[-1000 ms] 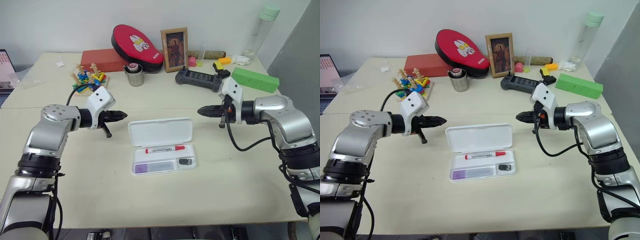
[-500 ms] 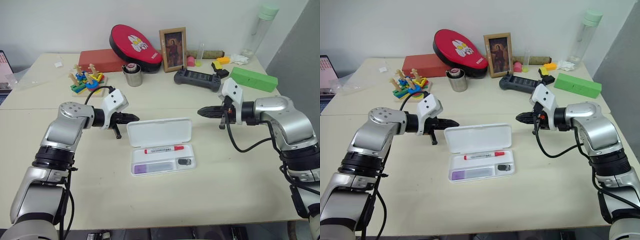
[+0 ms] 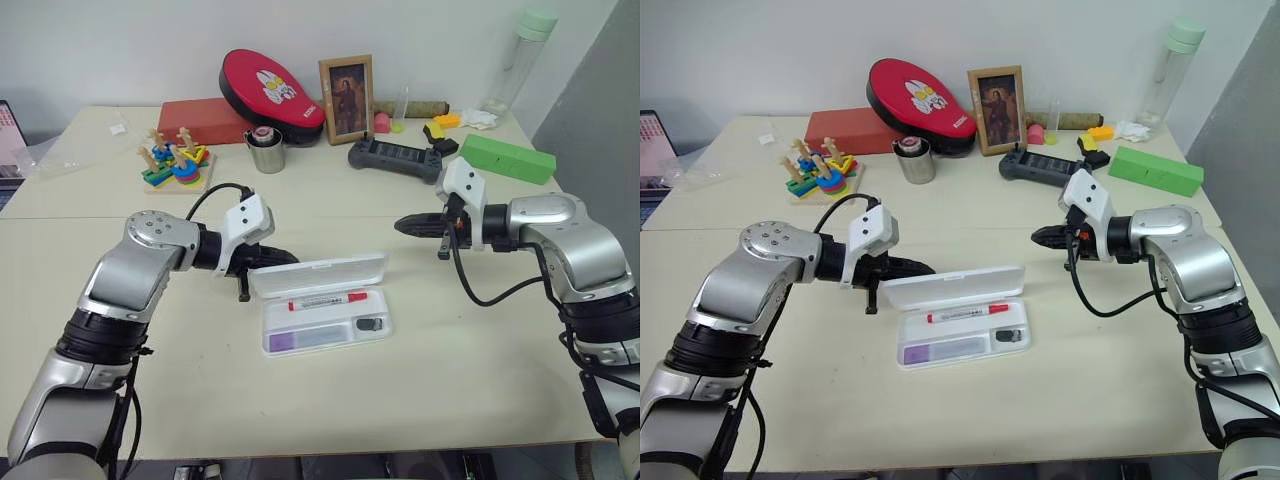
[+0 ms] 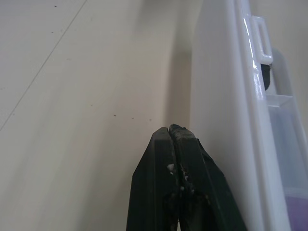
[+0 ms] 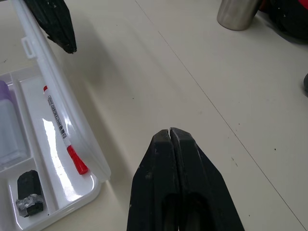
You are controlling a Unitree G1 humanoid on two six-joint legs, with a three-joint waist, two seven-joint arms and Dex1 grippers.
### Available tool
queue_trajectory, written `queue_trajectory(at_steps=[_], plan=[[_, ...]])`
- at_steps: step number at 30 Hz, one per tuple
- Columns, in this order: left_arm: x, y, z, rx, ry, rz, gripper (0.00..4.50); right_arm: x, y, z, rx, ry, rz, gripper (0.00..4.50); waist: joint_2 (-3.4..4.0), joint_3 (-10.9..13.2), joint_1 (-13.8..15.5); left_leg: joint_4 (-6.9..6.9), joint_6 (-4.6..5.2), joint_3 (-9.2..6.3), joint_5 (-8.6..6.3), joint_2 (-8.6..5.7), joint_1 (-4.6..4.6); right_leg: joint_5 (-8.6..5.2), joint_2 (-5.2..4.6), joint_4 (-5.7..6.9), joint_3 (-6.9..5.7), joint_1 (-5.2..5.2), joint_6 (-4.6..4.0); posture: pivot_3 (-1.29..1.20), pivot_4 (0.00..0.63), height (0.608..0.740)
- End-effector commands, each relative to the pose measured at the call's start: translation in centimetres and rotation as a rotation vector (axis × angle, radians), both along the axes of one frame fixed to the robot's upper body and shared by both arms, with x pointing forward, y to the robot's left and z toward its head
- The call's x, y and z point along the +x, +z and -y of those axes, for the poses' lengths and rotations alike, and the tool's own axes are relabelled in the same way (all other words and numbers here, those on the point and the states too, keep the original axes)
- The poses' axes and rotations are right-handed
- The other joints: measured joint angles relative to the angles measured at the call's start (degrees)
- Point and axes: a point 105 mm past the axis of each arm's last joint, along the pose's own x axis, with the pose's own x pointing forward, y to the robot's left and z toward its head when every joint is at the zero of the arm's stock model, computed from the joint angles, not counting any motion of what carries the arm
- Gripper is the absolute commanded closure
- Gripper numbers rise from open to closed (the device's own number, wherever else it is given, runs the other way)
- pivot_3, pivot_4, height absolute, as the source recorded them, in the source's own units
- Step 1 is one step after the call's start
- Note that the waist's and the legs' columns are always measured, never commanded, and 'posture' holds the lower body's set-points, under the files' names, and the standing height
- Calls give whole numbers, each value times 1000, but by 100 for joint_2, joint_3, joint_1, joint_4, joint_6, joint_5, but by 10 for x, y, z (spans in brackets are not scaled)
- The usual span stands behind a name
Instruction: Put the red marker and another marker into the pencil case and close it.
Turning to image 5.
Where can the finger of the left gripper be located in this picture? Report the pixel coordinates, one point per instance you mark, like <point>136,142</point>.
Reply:
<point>57,21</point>

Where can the purple capped highlighter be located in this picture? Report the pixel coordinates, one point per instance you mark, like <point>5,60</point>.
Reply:
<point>9,125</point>

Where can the stainless steel cup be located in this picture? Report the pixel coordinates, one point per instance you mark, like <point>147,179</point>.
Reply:
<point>235,14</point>

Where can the red oval boxing pad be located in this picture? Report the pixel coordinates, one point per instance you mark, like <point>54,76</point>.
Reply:
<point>288,21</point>

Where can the white plastic case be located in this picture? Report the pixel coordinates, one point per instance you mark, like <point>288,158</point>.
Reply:
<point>36,108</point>

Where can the red white whiteboard marker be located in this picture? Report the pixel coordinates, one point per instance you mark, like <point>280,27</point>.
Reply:
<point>56,115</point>

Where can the small black cap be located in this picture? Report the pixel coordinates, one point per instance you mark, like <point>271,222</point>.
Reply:
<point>29,183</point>

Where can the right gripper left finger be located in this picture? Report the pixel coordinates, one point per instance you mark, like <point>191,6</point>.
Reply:
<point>154,192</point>

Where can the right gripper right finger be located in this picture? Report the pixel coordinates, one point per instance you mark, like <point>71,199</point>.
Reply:
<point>207,192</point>

